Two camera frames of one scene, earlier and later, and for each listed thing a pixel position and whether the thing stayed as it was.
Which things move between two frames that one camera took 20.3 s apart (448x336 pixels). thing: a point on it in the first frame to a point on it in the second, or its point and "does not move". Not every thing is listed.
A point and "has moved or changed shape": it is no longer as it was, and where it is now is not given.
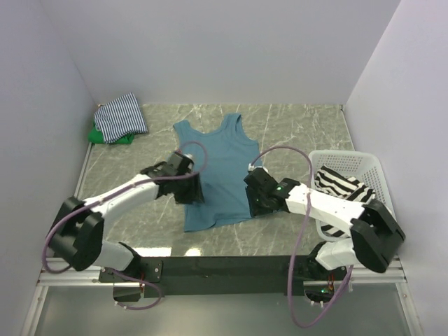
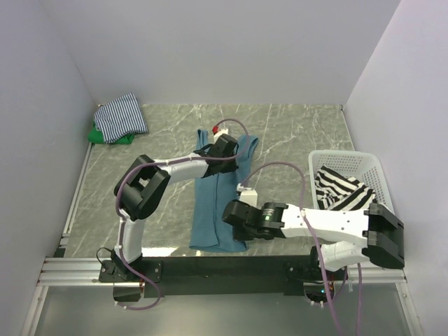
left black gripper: x=194 y=193 to x=232 y=167
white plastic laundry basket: x=364 y=166 does not move
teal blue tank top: x=222 y=159 has moved or changed shape
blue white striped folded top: x=120 y=118 does not move
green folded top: x=95 y=136 does not move
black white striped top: x=329 y=181 does not move
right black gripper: x=254 y=209 to x=239 y=236
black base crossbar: x=193 y=276 does not move
